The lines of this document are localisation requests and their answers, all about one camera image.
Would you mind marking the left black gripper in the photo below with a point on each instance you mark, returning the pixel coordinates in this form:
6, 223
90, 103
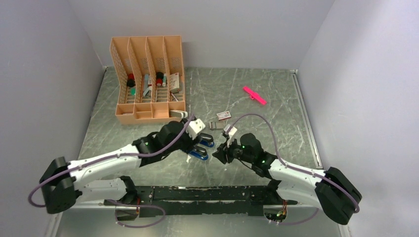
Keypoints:
190, 142

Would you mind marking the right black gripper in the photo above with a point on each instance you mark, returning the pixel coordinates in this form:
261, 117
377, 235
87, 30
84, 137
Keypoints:
221, 153

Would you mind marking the blue stapler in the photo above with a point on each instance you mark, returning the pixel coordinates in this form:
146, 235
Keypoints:
200, 153
207, 140

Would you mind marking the red white staple box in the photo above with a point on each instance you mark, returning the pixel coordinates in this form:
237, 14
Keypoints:
223, 115

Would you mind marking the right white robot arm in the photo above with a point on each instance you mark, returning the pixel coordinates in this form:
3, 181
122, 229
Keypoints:
328, 190

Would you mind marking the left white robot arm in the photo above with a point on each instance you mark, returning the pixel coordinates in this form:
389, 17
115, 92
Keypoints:
65, 183

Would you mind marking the white grey stapler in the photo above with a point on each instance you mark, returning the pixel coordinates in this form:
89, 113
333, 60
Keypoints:
178, 114

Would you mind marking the grey stapler in organizer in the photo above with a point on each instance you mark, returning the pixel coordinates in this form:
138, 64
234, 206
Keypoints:
147, 85

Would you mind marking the white box in organizer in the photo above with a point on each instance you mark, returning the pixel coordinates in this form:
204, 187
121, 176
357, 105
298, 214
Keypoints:
175, 83

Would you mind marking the pink plastic clip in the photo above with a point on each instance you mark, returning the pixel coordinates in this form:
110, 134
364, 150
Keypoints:
254, 95

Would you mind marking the red black bottle right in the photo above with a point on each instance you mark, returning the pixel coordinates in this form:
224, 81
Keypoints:
159, 78

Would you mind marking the red black bottle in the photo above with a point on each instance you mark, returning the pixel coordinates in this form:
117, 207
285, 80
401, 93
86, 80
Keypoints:
159, 78
130, 81

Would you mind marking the orange plastic desk organizer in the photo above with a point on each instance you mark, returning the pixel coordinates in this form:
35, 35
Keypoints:
151, 75

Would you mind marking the red black bottle left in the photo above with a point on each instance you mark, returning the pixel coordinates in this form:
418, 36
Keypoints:
130, 81

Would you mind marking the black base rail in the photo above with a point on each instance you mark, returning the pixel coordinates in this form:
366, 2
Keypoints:
259, 201

